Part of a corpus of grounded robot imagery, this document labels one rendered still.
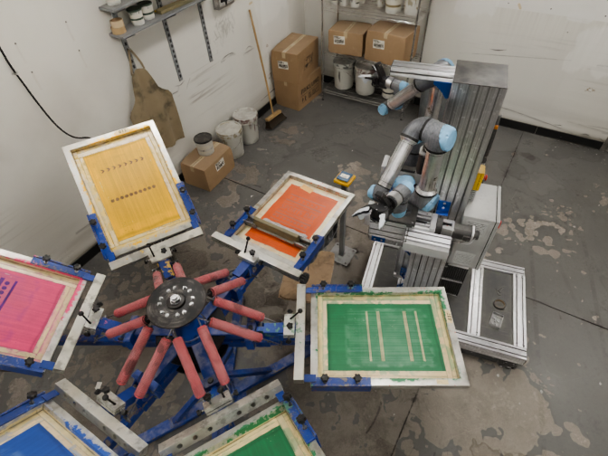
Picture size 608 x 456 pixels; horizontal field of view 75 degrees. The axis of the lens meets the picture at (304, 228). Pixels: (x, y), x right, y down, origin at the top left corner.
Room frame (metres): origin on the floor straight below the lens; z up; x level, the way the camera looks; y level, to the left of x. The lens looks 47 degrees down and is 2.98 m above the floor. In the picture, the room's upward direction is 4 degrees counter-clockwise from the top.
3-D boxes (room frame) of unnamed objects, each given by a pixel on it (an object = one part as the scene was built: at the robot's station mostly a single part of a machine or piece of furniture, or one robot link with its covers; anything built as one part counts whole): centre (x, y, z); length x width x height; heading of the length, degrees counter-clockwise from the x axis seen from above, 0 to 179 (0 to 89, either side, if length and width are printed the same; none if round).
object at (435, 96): (2.26, -0.87, 1.63); 0.15 x 0.12 x 0.55; 132
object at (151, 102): (3.53, 1.39, 1.06); 0.53 x 0.07 x 1.05; 146
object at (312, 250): (1.63, -0.03, 0.98); 0.30 x 0.05 x 0.07; 146
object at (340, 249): (2.39, -0.34, 0.48); 0.22 x 0.22 x 0.96; 56
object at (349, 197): (1.98, 0.07, 0.97); 0.79 x 0.58 x 0.04; 146
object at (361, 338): (1.05, -0.25, 1.05); 1.08 x 0.61 x 0.23; 86
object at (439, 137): (1.61, -0.68, 1.63); 0.15 x 0.12 x 0.55; 44
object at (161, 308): (1.11, 0.66, 0.67); 0.39 x 0.39 x 1.35
